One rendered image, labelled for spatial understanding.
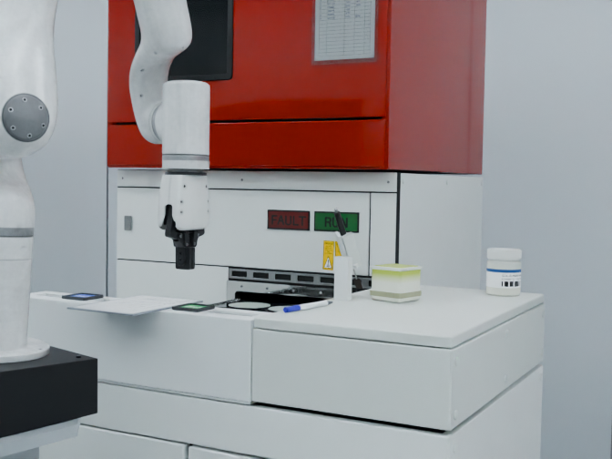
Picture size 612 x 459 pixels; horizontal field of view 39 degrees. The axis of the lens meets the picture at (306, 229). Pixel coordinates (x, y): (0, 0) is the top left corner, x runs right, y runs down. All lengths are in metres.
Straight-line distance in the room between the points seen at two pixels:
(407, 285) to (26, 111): 0.77
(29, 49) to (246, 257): 0.98
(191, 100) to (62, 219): 3.10
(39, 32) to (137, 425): 0.71
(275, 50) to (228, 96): 0.17
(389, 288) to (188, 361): 0.41
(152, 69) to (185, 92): 0.09
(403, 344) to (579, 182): 2.13
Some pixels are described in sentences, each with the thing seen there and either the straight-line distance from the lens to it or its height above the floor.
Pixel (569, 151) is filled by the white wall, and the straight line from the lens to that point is 3.42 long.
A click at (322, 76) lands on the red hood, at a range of 2.05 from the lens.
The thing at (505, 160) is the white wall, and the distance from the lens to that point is 3.47.
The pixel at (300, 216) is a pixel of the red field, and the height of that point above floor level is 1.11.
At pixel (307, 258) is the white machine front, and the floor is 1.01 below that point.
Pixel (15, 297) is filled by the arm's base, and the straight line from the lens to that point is 1.41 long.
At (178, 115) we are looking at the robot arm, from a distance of 1.55.
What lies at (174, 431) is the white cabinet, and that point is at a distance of 1.60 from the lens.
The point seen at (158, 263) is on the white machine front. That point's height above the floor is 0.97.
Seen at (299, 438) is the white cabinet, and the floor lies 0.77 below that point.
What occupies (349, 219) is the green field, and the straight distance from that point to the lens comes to 2.06.
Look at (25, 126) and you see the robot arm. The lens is 1.34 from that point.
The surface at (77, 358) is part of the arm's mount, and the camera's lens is 1.43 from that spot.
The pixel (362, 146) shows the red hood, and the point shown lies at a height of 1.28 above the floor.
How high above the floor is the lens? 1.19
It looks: 3 degrees down
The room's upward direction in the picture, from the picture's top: 1 degrees clockwise
